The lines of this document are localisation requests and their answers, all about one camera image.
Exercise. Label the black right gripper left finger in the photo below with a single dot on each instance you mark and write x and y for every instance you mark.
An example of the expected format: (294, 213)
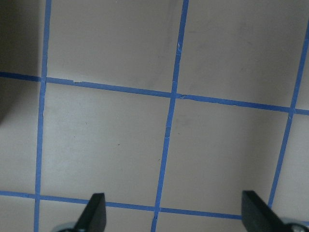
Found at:
(93, 218)

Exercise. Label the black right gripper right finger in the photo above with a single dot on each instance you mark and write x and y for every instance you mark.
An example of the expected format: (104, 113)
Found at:
(256, 216)

